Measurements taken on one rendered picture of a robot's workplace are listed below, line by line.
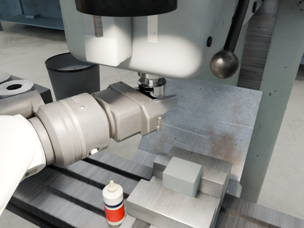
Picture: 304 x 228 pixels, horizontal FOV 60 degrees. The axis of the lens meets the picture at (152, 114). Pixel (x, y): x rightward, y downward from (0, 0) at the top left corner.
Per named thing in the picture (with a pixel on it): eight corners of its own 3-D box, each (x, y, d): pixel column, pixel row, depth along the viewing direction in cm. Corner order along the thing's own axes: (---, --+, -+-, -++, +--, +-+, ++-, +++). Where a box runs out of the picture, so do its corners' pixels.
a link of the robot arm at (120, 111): (163, 93, 36) (83, 123, 30) (161, 148, 41) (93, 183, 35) (114, 67, 45) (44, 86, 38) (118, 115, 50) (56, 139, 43)
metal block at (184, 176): (191, 206, 49) (193, 183, 46) (161, 195, 51) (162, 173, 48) (199, 187, 53) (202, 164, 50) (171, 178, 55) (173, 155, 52)
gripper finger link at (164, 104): (173, 107, 46) (145, 119, 42) (174, 91, 44) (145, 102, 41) (180, 111, 45) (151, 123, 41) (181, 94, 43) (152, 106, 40)
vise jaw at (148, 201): (205, 247, 44) (207, 233, 41) (126, 214, 49) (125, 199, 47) (214, 219, 48) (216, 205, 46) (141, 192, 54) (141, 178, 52)
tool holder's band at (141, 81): (167, 80, 45) (167, 74, 45) (165, 92, 41) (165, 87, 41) (140, 78, 46) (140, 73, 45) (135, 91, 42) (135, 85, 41)
